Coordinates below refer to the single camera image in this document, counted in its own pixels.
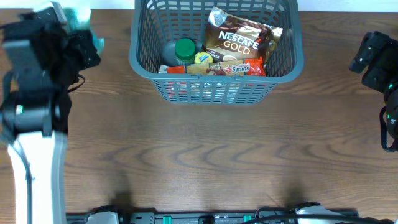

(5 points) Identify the mint green pouch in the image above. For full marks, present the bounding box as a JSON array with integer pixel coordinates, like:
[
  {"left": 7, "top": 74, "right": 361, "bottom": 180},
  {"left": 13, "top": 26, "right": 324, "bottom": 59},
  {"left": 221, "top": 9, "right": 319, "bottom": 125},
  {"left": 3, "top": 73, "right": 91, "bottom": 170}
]
[{"left": 63, "top": 6, "right": 105, "bottom": 55}]

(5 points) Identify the tissue pack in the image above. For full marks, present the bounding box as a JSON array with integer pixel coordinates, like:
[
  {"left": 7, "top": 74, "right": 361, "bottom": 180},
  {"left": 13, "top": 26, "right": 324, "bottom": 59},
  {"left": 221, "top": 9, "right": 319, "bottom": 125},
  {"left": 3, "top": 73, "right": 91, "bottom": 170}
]
[{"left": 158, "top": 65, "right": 169, "bottom": 73}]

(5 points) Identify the green lidded jar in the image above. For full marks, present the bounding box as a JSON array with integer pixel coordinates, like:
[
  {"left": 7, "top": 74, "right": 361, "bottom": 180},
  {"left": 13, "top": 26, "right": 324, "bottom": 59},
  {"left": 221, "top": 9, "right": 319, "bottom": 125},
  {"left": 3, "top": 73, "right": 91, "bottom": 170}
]
[{"left": 174, "top": 38, "right": 196, "bottom": 65}]

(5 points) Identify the red spaghetti packet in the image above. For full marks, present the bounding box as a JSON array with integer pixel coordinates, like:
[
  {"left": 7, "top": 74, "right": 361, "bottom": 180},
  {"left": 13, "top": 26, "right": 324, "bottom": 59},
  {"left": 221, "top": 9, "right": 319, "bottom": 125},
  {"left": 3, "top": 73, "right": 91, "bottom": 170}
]
[{"left": 165, "top": 58, "right": 266, "bottom": 77}]

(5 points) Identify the yellow Mentos bottle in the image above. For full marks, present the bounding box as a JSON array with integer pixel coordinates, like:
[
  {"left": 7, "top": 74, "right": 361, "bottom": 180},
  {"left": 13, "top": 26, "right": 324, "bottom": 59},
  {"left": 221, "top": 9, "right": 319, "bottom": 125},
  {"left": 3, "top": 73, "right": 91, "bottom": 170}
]
[{"left": 194, "top": 52, "right": 213, "bottom": 64}]

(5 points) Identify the brown Nescafe Gold bag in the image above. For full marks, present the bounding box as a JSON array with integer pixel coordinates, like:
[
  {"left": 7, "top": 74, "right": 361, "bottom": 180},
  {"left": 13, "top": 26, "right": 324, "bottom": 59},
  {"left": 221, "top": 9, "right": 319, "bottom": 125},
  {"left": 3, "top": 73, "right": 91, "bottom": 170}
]
[{"left": 202, "top": 7, "right": 283, "bottom": 63}]

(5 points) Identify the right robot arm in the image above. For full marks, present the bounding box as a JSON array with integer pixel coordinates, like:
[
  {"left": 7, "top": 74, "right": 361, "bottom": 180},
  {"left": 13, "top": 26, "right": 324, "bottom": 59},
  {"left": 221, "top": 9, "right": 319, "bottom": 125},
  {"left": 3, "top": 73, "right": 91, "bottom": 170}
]
[{"left": 349, "top": 31, "right": 397, "bottom": 152}]

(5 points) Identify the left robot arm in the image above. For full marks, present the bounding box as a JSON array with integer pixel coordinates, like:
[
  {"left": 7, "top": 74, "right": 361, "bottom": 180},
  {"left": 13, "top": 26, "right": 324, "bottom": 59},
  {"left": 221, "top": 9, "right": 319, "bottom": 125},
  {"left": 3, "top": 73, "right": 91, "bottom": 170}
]
[{"left": 1, "top": 7, "right": 104, "bottom": 223}]

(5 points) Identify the grey plastic mesh basket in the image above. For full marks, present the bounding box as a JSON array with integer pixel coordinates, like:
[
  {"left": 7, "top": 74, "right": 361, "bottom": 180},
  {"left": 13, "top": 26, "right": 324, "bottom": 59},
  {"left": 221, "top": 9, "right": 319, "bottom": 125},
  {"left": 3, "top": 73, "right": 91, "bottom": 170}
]
[{"left": 129, "top": 0, "right": 304, "bottom": 104}]

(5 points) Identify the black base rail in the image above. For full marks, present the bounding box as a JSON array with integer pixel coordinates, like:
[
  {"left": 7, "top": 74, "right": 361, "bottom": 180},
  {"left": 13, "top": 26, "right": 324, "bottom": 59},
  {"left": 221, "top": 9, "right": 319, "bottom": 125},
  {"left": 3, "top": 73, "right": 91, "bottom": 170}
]
[{"left": 67, "top": 202, "right": 398, "bottom": 224}]

